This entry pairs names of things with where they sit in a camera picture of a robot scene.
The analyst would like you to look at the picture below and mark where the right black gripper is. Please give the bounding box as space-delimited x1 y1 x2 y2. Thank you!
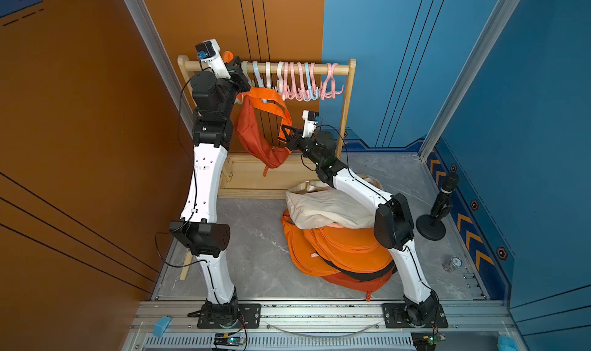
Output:
282 123 326 169

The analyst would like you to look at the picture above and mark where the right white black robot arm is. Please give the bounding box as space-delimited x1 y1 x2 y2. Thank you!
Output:
279 125 442 327

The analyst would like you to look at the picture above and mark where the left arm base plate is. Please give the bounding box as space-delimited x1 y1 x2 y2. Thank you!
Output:
197 302 262 329

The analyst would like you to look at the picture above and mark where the wooden hanging rack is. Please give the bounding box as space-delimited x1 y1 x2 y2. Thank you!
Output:
177 54 357 200

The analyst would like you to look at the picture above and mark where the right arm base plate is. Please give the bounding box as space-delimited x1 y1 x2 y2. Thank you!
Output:
382 303 449 329

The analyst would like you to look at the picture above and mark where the small round clear cap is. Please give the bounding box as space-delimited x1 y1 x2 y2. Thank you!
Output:
442 256 463 273

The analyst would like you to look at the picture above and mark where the wooden stick on floor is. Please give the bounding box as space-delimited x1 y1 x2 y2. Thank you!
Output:
179 250 193 281

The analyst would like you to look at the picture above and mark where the beige sling bag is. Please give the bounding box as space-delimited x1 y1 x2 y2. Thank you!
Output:
286 180 375 229

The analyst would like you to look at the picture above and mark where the aluminium rail frame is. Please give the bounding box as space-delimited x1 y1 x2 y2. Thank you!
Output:
122 299 528 350

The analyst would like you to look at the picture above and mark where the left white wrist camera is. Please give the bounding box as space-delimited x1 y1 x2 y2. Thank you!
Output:
195 39 230 80

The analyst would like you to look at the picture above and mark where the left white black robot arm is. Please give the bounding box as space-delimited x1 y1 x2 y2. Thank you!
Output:
169 53 250 326

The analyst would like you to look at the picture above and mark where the dark orange sling bag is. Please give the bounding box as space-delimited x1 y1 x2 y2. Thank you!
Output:
323 273 392 301

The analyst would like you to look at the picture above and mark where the pink plastic hook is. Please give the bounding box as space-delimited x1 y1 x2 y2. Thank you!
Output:
320 63 344 100

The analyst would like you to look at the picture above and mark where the black microphone stand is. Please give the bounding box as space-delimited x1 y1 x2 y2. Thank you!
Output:
416 173 460 241

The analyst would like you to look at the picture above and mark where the green circuit board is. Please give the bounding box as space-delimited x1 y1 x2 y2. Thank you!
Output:
212 333 246 349

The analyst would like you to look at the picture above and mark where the blue plastic hook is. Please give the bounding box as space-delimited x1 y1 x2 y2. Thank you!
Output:
252 61 264 88

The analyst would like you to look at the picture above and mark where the blue foam block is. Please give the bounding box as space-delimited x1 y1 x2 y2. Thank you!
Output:
152 316 172 338

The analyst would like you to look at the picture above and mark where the orange bag with black strap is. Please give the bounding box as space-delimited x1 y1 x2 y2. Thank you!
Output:
324 259 397 282

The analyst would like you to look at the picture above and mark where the bright orange sling bag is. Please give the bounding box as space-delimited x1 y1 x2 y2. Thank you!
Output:
281 209 339 277
303 226 395 274

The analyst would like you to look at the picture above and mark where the teal cloth corner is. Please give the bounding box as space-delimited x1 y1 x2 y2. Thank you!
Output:
497 335 520 351

